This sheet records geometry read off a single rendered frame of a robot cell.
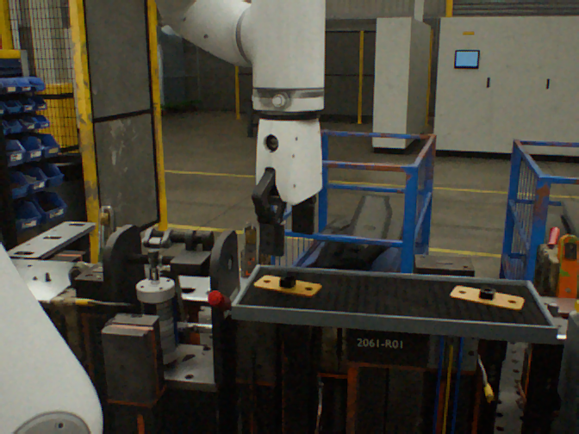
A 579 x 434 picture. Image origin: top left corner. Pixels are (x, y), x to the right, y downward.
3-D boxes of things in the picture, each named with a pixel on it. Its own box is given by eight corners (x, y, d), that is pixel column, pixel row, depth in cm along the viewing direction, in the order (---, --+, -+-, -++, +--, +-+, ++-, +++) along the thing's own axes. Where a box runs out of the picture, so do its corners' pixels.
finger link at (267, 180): (259, 170, 61) (261, 220, 63) (289, 156, 68) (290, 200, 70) (250, 170, 62) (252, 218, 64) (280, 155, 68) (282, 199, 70)
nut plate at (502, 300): (524, 300, 69) (525, 291, 69) (519, 312, 66) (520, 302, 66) (456, 287, 73) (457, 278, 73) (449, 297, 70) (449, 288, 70)
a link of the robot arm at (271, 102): (305, 90, 61) (305, 118, 62) (333, 87, 69) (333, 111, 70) (238, 89, 64) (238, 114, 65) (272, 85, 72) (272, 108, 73)
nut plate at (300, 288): (323, 287, 74) (323, 278, 73) (312, 298, 70) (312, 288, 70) (265, 276, 77) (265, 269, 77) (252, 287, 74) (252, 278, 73)
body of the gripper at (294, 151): (300, 110, 61) (299, 209, 64) (333, 103, 70) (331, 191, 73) (239, 108, 64) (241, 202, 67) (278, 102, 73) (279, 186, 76)
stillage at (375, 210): (319, 256, 426) (320, 129, 400) (427, 268, 402) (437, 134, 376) (262, 325, 316) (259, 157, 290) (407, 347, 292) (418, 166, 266)
